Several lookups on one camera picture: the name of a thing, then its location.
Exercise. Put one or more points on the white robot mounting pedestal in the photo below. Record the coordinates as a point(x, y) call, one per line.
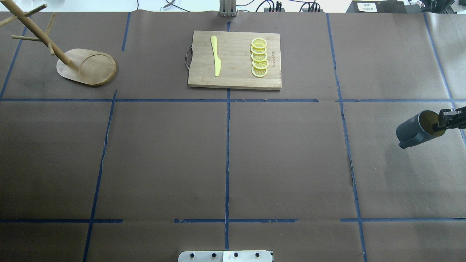
point(226, 256)

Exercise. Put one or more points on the wooden cup storage rack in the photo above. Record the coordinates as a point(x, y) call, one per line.
point(84, 66)

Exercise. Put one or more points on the yellow plastic knife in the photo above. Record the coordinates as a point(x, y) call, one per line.
point(217, 60)

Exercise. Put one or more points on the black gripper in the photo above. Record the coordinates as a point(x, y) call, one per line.
point(452, 119)

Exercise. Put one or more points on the bamboo cutting board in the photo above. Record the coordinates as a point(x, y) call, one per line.
point(234, 52)

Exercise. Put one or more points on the dark grey HOME mug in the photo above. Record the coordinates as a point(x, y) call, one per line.
point(418, 129)

